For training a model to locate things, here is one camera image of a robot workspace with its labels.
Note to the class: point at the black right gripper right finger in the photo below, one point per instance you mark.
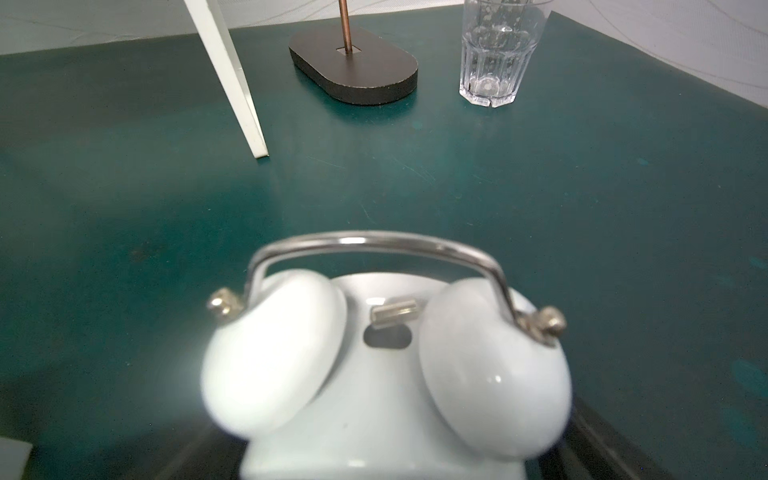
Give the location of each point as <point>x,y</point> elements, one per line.
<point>591,448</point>

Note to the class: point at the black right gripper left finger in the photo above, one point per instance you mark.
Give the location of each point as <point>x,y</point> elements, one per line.
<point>207,453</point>

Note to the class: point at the white twin-bell alarm clock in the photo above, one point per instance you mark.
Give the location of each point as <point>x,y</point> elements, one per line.
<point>384,375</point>

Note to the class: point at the dark cup holder stand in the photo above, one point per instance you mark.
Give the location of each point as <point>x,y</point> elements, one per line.
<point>353,65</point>

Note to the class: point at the clear drinking glass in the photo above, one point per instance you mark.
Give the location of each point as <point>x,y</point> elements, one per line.
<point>498,41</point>

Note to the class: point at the wooden two-tier white-frame shelf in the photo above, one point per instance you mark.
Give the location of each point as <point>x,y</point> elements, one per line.
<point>210,25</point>

